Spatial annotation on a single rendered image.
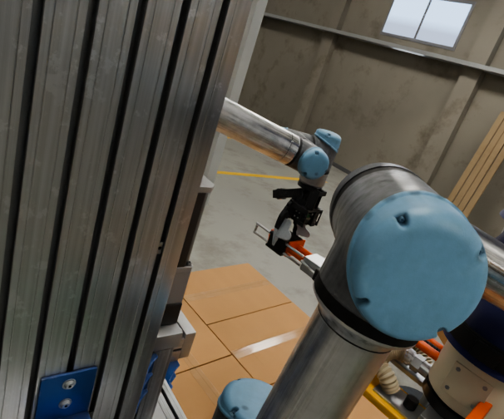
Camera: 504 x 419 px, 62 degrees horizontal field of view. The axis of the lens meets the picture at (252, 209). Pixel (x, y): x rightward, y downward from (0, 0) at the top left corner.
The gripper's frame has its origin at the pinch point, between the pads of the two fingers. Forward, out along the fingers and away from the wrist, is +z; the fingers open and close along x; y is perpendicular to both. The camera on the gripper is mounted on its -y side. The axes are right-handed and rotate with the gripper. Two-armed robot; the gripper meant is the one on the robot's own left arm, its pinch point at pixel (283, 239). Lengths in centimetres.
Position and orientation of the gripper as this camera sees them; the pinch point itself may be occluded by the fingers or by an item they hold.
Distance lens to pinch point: 129.9
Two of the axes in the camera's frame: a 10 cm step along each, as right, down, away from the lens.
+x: 7.1, -0.4, 7.1
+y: 6.4, 4.6, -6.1
